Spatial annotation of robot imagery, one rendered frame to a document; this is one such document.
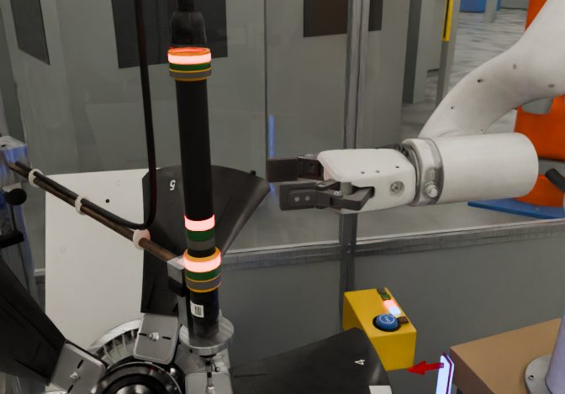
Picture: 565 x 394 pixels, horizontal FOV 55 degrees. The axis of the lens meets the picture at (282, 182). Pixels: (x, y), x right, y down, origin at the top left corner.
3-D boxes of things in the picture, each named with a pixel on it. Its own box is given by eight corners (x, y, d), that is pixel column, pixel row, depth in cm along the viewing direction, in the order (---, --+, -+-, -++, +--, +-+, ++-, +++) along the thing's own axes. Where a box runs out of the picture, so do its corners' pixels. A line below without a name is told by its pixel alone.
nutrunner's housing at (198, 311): (187, 354, 72) (157, -19, 55) (209, 339, 74) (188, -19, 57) (205, 367, 69) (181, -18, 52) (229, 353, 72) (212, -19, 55)
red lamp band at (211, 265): (176, 263, 67) (176, 254, 66) (204, 249, 69) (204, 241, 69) (199, 275, 64) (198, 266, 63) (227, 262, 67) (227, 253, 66)
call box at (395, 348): (341, 331, 122) (343, 291, 118) (383, 325, 124) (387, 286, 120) (365, 380, 108) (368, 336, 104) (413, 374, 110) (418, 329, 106)
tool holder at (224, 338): (159, 332, 72) (152, 267, 68) (201, 309, 77) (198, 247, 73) (202, 364, 66) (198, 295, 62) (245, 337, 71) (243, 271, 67)
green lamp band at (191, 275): (177, 272, 67) (176, 263, 67) (205, 259, 70) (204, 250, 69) (200, 286, 64) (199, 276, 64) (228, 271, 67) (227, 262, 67)
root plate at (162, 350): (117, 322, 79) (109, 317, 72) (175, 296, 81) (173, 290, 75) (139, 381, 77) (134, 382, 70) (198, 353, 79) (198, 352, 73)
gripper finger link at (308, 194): (344, 215, 60) (284, 220, 59) (335, 203, 63) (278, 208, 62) (345, 188, 59) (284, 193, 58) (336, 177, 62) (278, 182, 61)
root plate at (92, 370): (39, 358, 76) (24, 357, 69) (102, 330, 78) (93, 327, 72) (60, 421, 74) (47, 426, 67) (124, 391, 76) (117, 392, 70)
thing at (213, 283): (178, 281, 67) (177, 272, 67) (206, 268, 70) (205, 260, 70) (200, 295, 65) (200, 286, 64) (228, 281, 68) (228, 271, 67)
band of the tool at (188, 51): (162, 78, 58) (160, 50, 57) (194, 72, 61) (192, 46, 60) (187, 84, 55) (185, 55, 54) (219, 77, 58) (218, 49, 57)
